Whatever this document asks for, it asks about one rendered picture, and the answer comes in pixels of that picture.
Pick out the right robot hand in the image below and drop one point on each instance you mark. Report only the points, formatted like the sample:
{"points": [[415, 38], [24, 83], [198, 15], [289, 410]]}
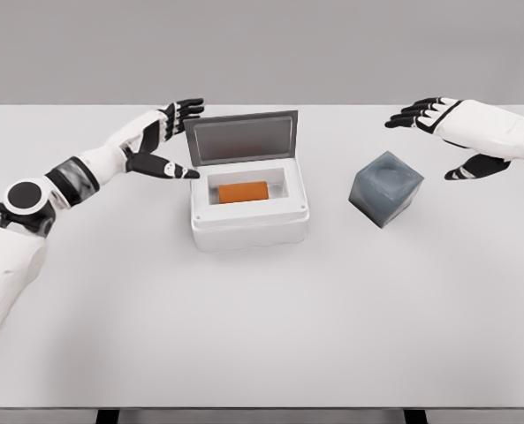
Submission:
{"points": [[465, 123]]}

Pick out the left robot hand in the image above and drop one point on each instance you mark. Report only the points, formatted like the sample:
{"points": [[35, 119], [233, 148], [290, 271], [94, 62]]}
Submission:
{"points": [[151, 128]]}

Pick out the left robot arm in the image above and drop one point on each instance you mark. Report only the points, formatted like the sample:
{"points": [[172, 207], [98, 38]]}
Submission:
{"points": [[36, 199]]}

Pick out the grey box lid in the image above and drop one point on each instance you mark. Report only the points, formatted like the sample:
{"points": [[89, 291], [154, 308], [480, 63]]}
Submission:
{"points": [[244, 137]]}

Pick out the grey cube with dent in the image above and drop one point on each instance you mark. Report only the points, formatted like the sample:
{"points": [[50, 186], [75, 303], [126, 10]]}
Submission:
{"points": [[385, 187]]}

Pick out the orange block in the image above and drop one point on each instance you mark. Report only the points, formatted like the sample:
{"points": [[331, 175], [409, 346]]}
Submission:
{"points": [[243, 192]]}

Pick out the white box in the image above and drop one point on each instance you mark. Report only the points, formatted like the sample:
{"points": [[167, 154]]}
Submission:
{"points": [[250, 207]]}

